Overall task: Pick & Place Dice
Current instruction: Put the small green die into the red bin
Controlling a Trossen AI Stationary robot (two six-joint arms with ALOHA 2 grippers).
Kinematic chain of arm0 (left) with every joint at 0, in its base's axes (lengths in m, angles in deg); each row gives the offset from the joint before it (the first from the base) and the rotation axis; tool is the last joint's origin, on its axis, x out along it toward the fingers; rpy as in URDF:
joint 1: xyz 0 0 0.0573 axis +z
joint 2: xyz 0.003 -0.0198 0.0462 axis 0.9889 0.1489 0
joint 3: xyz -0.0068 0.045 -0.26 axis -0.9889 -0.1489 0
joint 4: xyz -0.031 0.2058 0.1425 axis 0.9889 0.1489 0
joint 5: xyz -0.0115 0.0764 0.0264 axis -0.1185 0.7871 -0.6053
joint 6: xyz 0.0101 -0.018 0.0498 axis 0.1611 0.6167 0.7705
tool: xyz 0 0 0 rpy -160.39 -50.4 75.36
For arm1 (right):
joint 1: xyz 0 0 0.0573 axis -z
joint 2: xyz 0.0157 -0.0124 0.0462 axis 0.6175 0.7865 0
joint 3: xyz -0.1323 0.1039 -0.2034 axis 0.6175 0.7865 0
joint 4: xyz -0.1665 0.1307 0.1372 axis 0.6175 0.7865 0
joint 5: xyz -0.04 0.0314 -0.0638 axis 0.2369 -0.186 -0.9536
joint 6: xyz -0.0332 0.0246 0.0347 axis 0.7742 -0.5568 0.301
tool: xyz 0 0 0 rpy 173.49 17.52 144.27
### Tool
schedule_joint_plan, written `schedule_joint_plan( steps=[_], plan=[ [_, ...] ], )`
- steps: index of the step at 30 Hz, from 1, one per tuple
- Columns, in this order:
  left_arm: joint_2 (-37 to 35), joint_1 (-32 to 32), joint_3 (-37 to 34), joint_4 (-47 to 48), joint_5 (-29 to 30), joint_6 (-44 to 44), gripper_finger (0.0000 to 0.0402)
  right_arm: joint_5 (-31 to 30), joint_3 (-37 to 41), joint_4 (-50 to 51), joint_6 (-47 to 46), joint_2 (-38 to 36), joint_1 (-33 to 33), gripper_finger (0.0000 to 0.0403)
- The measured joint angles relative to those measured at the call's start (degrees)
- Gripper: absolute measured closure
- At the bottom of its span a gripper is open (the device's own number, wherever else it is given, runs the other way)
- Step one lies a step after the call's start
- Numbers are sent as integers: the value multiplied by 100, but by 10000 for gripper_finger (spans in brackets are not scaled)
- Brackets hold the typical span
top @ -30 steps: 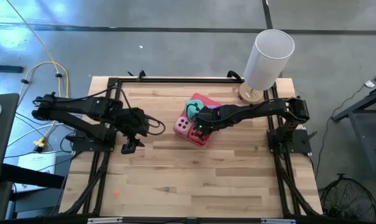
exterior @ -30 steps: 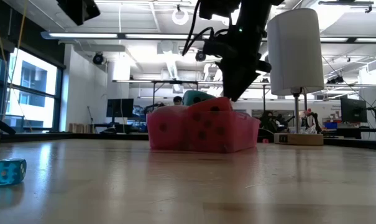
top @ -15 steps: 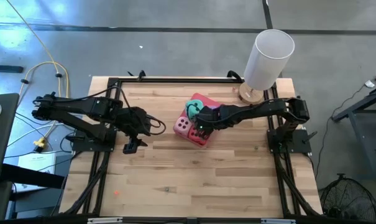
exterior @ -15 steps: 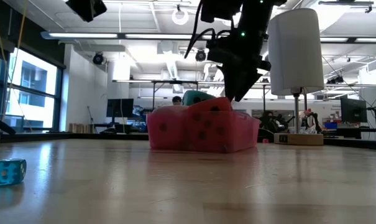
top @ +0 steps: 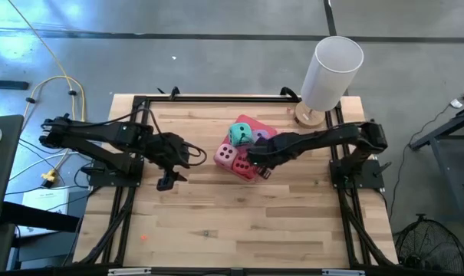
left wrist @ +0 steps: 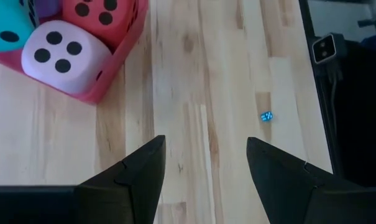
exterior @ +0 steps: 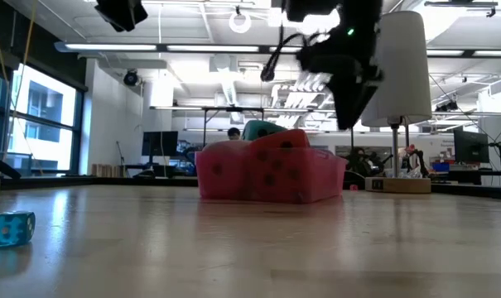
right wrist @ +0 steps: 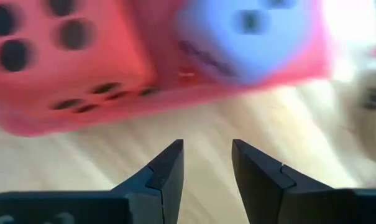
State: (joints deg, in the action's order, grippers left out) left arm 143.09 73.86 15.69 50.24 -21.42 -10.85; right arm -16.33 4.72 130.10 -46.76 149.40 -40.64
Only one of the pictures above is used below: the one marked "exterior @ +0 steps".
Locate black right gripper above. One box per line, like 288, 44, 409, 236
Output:
295, 39, 386, 132

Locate large pink foam die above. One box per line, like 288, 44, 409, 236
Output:
200, 139, 253, 200

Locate pink translucent plastic bin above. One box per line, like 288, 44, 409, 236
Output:
194, 147, 349, 205

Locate black computer monitor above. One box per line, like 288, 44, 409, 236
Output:
141, 130, 180, 166
453, 129, 490, 165

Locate pink flower bunch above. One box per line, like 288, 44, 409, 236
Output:
402, 143, 419, 166

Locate black aluminium table frame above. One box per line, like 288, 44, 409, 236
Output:
0, 152, 501, 202

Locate white shade table lamp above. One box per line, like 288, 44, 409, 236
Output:
354, 10, 434, 195

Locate large teal foam die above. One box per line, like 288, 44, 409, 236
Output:
240, 119, 289, 142

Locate large red foam die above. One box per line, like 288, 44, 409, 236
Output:
248, 128, 316, 204

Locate small light blue translucent die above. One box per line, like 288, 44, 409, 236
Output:
0, 210, 37, 249

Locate white ring light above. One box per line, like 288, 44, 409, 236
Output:
228, 9, 253, 35

